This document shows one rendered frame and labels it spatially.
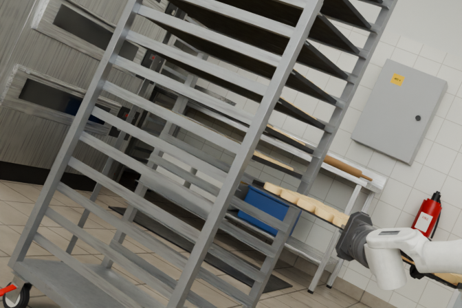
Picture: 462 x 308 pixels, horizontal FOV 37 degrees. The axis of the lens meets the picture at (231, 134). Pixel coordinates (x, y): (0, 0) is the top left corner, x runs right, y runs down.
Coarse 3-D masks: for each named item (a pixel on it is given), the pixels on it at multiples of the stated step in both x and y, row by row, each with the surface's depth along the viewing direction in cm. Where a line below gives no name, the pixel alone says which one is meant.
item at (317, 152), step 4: (192, 100) 251; (208, 108) 247; (228, 116) 242; (236, 120) 240; (272, 136) 232; (280, 140) 230; (300, 140) 229; (308, 144) 227; (312, 148) 226; (316, 148) 225; (316, 152) 225; (320, 152) 224; (316, 156) 222; (320, 156) 224
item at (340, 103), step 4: (204, 52) 253; (212, 56) 252; (224, 60) 248; (232, 64) 246; (244, 68) 243; (252, 72) 241; (264, 76) 238; (292, 88) 232; (304, 92) 229; (312, 96) 229; (332, 96) 227; (324, 100) 225; (340, 100) 225; (344, 100) 224; (332, 104) 226; (336, 104) 223; (340, 104) 225; (344, 104) 224; (340, 108) 224
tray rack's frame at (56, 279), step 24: (120, 24) 219; (120, 48) 221; (96, 72) 220; (96, 96) 220; (72, 144) 220; (120, 144) 241; (48, 192) 219; (96, 192) 240; (144, 192) 259; (24, 240) 219; (72, 240) 240; (120, 240) 258; (24, 264) 219; (48, 264) 231; (96, 264) 256; (48, 288) 210; (72, 288) 218; (96, 288) 229; (120, 288) 241
